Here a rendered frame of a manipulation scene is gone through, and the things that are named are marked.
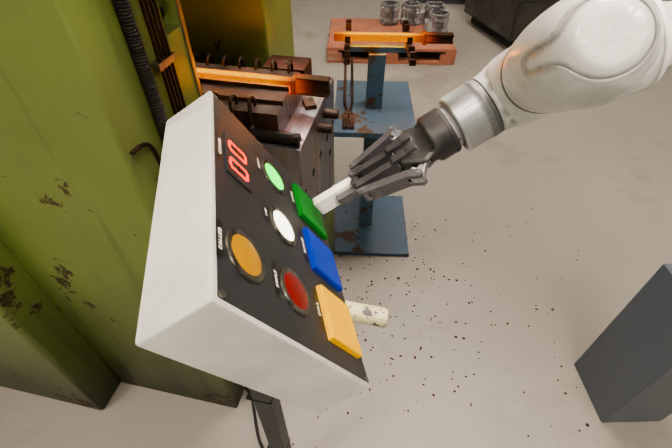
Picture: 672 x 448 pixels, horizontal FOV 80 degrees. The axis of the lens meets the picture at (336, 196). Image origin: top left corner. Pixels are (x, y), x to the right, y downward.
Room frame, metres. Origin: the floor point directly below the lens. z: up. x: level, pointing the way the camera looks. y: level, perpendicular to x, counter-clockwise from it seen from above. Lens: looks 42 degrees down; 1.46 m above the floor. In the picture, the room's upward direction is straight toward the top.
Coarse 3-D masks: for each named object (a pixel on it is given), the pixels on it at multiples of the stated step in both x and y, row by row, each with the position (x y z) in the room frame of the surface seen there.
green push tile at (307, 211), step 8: (296, 184) 0.48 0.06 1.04; (296, 192) 0.46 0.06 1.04; (304, 192) 0.49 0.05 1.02; (296, 200) 0.45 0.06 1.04; (304, 200) 0.46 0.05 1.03; (304, 208) 0.44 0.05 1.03; (312, 208) 0.46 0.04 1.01; (304, 216) 0.42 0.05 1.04; (312, 216) 0.44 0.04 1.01; (320, 216) 0.47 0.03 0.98; (312, 224) 0.42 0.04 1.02; (320, 224) 0.44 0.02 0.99; (320, 232) 0.42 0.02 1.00
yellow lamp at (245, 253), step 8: (232, 240) 0.24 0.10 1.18; (240, 240) 0.25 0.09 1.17; (248, 240) 0.26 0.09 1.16; (232, 248) 0.23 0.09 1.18; (240, 248) 0.24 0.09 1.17; (248, 248) 0.25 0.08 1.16; (240, 256) 0.23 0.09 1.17; (248, 256) 0.24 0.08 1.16; (256, 256) 0.25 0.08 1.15; (240, 264) 0.22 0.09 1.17; (248, 264) 0.23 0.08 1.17; (256, 264) 0.24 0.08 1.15; (248, 272) 0.22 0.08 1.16; (256, 272) 0.23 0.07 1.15
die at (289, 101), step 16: (208, 80) 0.93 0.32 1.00; (224, 80) 0.93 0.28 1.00; (224, 96) 0.87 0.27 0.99; (240, 96) 0.87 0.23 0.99; (256, 96) 0.87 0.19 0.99; (272, 96) 0.87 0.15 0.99; (288, 96) 0.89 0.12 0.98; (240, 112) 0.81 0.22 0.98; (256, 112) 0.81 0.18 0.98; (272, 112) 0.81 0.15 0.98; (288, 112) 0.87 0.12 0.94; (272, 128) 0.80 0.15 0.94
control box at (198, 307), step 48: (192, 144) 0.39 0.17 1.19; (240, 144) 0.44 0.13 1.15; (192, 192) 0.30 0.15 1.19; (240, 192) 0.33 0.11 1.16; (288, 192) 0.45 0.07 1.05; (192, 240) 0.23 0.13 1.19; (288, 240) 0.33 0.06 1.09; (144, 288) 0.20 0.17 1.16; (192, 288) 0.18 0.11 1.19; (240, 288) 0.20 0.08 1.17; (144, 336) 0.16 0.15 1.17; (192, 336) 0.16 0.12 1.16; (240, 336) 0.17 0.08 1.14; (288, 336) 0.18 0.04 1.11; (240, 384) 0.17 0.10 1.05; (288, 384) 0.18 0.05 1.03; (336, 384) 0.19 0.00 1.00
